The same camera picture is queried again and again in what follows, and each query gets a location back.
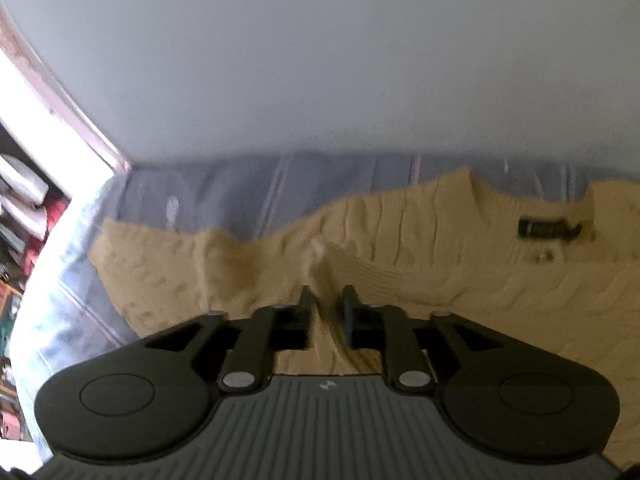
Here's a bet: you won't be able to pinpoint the yellow cable knit cardigan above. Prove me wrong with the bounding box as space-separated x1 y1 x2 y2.
90 169 639 464

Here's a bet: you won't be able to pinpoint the grey plaid bed sheet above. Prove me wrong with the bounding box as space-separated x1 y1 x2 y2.
8 152 640 411

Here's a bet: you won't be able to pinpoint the cluttered shelf items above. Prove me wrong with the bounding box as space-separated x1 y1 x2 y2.
1 127 67 463

